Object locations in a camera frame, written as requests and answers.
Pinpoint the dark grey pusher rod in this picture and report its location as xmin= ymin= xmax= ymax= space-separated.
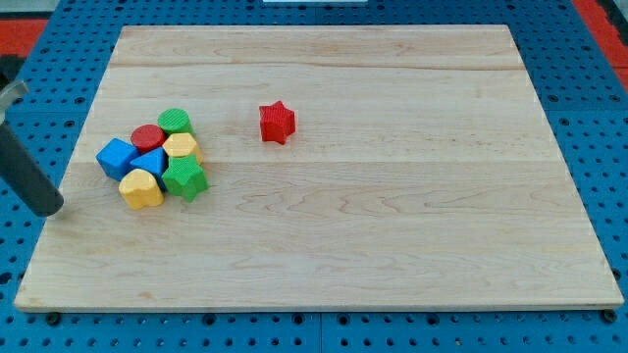
xmin=1 ymin=123 xmax=64 ymax=217

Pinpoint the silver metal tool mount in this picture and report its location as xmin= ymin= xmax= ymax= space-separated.
xmin=0 ymin=80 xmax=29 ymax=123

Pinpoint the red star block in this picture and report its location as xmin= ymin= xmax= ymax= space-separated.
xmin=259 ymin=101 xmax=296 ymax=145

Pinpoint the green star block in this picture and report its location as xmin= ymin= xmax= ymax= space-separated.
xmin=162 ymin=155 xmax=209 ymax=202

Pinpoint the blue cube block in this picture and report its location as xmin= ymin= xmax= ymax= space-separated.
xmin=96 ymin=138 xmax=139 ymax=181

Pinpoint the yellow heart block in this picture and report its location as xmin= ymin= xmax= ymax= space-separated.
xmin=119 ymin=169 xmax=165 ymax=210

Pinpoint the red cylinder block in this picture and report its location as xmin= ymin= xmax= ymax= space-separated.
xmin=131 ymin=125 xmax=166 ymax=154

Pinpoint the blue triangle block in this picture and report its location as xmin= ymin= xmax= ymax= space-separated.
xmin=130 ymin=147 xmax=168 ymax=190

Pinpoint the green cylinder block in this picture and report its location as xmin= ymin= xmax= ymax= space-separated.
xmin=157 ymin=108 xmax=195 ymax=136

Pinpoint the yellow hexagon block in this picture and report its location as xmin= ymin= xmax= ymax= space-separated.
xmin=162 ymin=132 xmax=204 ymax=165

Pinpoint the wooden board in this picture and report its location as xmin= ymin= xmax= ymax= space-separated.
xmin=15 ymin=25 xmax=624 ymax=313

